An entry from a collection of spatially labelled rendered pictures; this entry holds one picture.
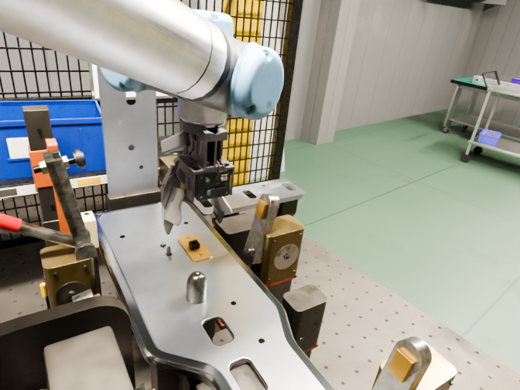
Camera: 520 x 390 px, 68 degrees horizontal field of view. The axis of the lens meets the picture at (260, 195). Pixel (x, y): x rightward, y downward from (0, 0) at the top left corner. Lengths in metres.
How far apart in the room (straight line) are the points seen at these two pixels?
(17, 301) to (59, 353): 0.84
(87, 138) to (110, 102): 0.13
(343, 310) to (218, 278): 0.52
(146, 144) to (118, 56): 0.62
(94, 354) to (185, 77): 0.23
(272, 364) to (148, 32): 0.43
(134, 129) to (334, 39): 3.56
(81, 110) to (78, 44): 0.82
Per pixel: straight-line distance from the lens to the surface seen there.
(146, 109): 0.89
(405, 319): 1.16
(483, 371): 1.13
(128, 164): 0.92
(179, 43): 0.33
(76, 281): 0.67
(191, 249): 0.74
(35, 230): 0.64
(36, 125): 0.88
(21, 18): 0.28
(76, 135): 0.96
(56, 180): 0.59
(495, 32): 7.78
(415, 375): 0.50
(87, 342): 0.34
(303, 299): 0.67
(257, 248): 0.72
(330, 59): 4.32
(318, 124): 4.46
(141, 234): 0.79
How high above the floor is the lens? 1.43
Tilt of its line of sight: 27 degrees down
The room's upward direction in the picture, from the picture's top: 6 degrees clockwise
